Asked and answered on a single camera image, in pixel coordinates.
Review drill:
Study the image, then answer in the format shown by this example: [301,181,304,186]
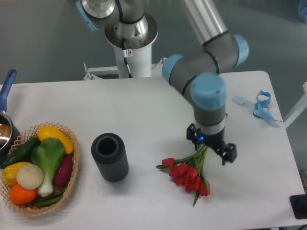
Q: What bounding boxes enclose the green bean pods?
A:
[34,190,64,208]

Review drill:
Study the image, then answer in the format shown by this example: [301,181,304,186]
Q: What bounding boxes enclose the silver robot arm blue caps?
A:
[76,0,249,163]

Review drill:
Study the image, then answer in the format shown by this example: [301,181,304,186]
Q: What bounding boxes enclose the green bok choy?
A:
[30,138,65,197]

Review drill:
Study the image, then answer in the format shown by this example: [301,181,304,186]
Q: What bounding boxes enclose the yellow bell pepper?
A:
[1,162,30,185]

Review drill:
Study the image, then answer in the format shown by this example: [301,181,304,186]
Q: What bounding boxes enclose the small pale blue cap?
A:
[233,96,246,105]

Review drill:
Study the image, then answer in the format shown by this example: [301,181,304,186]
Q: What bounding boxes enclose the dark green cucumber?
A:
[0,137,40,169]

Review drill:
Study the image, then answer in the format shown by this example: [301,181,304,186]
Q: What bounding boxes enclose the blue lanyard strap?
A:
[252,90,283,123]

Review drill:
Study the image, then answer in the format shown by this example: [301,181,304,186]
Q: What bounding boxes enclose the yellow squash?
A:
[37,125,74,154]

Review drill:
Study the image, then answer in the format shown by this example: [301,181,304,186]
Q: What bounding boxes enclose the metal base bracket right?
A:
[151,57,167,77]

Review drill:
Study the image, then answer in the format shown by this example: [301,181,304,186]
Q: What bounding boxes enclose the red tulip bouquet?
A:
[156,146,211,205]

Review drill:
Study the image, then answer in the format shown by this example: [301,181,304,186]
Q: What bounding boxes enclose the dark grey ribbed vase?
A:
[91,133,129,182]

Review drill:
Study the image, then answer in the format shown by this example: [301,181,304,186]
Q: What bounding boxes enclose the white frame post right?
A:
[283,82,307,129]

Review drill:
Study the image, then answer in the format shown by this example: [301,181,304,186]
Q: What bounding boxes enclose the cream garlic bulb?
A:
[16,164,44,190]

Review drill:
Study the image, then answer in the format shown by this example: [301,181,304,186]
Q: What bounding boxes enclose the metal base bracket left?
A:
[83,63,118,81]

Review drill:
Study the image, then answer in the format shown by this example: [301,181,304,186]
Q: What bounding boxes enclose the blue handled saucepan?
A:
[0,69,20,163]

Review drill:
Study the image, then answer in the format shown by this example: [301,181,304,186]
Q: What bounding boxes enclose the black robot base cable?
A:
[121,37,133,79]

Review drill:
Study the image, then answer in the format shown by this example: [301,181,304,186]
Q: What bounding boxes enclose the orange fruit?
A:
[10,184,37,205]

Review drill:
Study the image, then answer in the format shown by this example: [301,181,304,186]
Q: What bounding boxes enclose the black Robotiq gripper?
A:
[186,123,237,166]

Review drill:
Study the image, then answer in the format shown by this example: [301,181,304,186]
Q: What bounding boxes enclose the purple sweet potato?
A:
[54,155,73,187]

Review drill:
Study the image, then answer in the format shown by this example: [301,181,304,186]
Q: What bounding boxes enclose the black device at edge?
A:
[289,194,307,219]

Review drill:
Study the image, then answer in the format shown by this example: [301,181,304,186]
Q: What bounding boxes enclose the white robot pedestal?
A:
[114,45,152,79]

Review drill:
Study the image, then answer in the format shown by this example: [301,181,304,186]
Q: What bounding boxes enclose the woven wicker basket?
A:
[0,122,80,217]

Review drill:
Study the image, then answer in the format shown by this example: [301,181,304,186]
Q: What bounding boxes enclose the metal base bracket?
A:
[151,57,167,77]
[83,63,118,81]

